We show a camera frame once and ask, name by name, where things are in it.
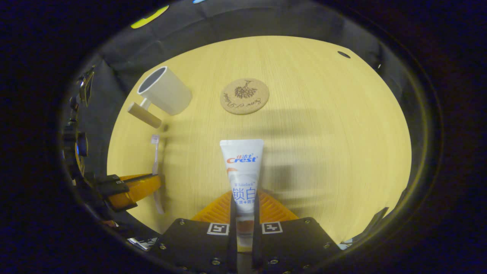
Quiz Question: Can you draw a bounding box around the white toothpaste tube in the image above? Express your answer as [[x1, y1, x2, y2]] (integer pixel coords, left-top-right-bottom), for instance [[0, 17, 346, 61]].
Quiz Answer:
[[220, 139, 264, 252]]

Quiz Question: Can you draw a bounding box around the wooden desktop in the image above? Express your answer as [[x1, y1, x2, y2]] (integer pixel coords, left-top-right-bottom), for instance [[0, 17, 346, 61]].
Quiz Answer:
[[107, 35, 412, 244]]

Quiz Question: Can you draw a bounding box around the white toothbrush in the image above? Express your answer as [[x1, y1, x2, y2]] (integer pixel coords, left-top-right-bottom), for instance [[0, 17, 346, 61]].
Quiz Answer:
[[151, 134, 165, 215]]

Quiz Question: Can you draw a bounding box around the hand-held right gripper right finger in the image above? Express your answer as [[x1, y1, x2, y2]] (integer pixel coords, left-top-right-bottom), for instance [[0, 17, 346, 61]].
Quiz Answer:
[[253, 190, 341, 274]]

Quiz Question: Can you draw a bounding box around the white cup with wooden handle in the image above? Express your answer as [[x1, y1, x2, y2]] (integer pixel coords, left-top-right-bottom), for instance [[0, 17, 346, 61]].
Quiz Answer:
[[127, 66, 193, 129]]

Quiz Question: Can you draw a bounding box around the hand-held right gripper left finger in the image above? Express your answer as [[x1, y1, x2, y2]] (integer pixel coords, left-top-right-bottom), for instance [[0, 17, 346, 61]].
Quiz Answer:
[[154, 190, 238, 274]]

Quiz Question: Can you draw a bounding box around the round cork coaster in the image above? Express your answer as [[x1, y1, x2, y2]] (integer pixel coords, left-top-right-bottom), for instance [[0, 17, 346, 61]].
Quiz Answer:
[[220, 78, 270, 115]]

